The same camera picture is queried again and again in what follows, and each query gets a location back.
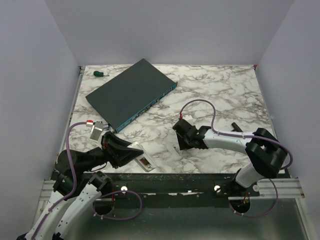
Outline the aluminium frame rail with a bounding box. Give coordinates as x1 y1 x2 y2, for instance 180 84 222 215
257 178 305 199

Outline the black T-handle tool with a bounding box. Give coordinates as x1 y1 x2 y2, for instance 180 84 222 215
231 122 242 133

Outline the green handled screwdriver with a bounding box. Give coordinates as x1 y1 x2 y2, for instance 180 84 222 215
93 70 109 78

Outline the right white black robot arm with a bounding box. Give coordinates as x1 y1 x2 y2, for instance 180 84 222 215
173 118 288 196

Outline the white remote control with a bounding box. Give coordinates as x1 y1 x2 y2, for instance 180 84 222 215
128 142 157 173

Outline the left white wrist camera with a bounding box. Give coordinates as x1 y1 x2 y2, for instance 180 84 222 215
85 119 104 141

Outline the dark grey network switch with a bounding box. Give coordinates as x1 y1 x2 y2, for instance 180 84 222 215
85 58 178 133

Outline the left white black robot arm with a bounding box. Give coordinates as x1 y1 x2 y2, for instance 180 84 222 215
18 131 153 240

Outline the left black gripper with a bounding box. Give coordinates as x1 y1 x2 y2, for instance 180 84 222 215
79 130 144 173

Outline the silver metal bracket clamp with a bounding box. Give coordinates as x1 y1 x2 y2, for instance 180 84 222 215
99 121 110 130

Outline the white battery cover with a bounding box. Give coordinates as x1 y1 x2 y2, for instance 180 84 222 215
173 146 181 155

